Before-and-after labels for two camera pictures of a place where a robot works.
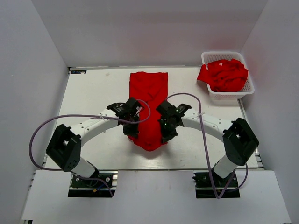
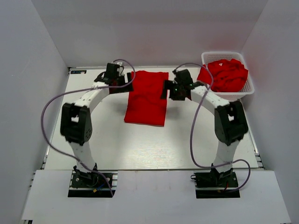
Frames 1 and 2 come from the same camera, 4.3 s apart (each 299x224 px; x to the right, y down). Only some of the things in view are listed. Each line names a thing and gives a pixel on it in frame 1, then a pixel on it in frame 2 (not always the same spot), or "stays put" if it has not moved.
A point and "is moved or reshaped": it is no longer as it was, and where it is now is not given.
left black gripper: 133,131 → 121,90
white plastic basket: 227,98 stays put
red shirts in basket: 224,76 stays put
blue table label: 76,72 stays put
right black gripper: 166,136 → 169,85
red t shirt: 153,87 is moved or reshaped
